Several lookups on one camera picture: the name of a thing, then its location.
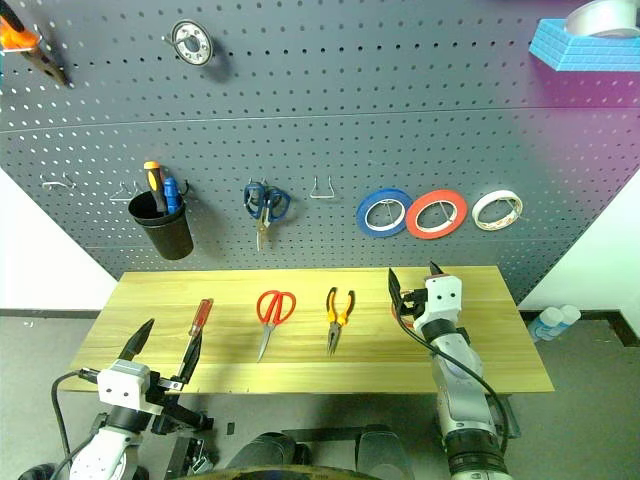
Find dark rounded shape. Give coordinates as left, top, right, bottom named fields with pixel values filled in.
left=223, top=431, right=297, bottom=474
left=353, top=424, right=416, bottom=479

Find red handled screwdriver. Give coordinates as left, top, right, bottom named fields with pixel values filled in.
left=187, top=298, right=215, bottom=351

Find round silver metal disc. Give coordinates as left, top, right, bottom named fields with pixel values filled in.
left=163, top=18, right=217, bottom=66

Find grey metal pegboard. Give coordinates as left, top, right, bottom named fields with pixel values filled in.
left=0, top=0, right=640, bottom=307

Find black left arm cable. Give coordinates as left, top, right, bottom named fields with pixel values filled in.
left=49, top=368, right=104, bottom=480

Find black plastic cup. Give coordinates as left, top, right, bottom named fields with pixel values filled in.
left=127, top=192, right=195, bottom=262

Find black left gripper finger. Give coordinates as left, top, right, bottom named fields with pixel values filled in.
left=118, top=318, right=156, bottom=363
left=175, top=333, right=204, bottom=384

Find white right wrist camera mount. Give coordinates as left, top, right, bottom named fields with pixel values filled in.
left=413, top=274, right=464, bottom=332

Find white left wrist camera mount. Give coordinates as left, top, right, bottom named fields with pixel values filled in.
left=96, top=359, right=164, bottom=417

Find blue tape roll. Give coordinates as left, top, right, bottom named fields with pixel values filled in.
left=355, top=187, right=415, bottom=238

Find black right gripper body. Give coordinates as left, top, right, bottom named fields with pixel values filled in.
left=400, top=288, right=429, bottom=331

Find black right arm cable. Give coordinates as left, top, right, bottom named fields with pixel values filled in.
left=396, top=309, right=511, bottom=454

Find orange handled pliers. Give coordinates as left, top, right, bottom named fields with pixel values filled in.
left=0, top=12, right=72, bottom=89

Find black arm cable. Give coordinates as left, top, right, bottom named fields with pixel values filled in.
left=49, top=368, right=104, bottom=480
left=396, top=309, right=511, bottom=454

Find yellow black needle-nose pliers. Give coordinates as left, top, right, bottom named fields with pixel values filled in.
left=325, top=287, right=357, bottom=358

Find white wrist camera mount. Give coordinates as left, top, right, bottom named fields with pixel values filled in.
left=96, top=359, right=164, bottom=417
left=413, top=274, right=464, bottom=332

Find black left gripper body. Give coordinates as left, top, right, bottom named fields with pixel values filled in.
left=144, top=370, right=188, bottom=409

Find red handled scissors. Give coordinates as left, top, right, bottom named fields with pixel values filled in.
left=255, top=289, right=298, bottom=364

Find silver wire loop hook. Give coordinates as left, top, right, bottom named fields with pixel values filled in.
left=308, top=175, right=338, bottom=200

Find red tape roll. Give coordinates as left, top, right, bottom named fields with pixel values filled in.
left=405, top=188, right=469, bottom=241

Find white blue-label plastic bottle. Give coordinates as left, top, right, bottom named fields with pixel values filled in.
left=526, top=306, right=565, bottom=344
left=549, top=303, right=583, bottom=334

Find blue handled scissors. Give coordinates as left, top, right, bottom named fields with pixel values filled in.
left=243, top=181, right=293, bottom=252

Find orange black handled screwdriver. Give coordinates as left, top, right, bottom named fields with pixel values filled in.
left=143, top=160, right=170, bottom=217

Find silver wire pegboard hook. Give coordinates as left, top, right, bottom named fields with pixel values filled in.
left=108, top=180, right=144, bottom=202
left=41, top=172, right=76, bottom=191

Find white tape roll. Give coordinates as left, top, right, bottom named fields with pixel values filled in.
left=471, top=189, right=525, bottom=232

